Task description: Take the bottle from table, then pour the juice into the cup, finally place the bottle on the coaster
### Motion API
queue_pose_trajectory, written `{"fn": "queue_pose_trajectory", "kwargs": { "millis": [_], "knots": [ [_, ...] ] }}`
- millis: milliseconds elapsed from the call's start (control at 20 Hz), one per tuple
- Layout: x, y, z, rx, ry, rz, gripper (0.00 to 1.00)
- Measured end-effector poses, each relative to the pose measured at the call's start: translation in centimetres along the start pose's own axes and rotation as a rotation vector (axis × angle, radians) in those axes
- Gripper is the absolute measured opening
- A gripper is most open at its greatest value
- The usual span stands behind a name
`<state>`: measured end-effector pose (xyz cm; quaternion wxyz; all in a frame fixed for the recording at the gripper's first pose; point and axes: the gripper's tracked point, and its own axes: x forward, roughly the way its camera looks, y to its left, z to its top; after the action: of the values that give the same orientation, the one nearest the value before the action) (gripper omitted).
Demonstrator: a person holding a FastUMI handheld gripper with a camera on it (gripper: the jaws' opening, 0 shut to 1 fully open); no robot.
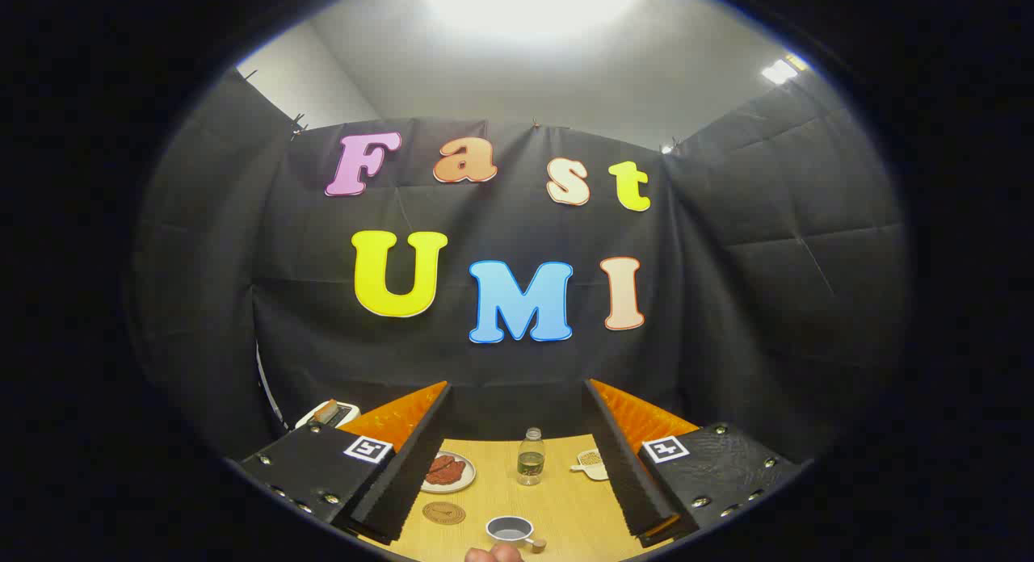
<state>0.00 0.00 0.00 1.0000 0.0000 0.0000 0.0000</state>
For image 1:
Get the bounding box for small ceiling light panel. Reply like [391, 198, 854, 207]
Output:
[762, 53, 809, 85]

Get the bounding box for red meat slices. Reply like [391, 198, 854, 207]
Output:
[426, 455, 467, 486]

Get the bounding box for clear plastic water bottle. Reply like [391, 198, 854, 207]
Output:
[517, 427, 546, 487]

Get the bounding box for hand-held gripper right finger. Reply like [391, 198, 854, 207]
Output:
[583, 378, 809, 548]

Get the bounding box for white round plate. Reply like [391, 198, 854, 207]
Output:
[420, 451, 477, 494]

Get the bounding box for white divided condiment dish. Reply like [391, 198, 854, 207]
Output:
[570, 448, 608, 481]

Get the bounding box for white toaster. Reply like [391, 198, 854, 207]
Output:
[296, 401, 361, 430]

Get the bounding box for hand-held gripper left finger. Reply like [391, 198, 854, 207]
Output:
[240, 380, 453, 545]

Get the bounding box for wooden table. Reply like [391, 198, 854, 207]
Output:
[359, 434, 671, 562]

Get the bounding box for white cup wooden handle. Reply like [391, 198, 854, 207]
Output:
[485, 516, 548, 553]

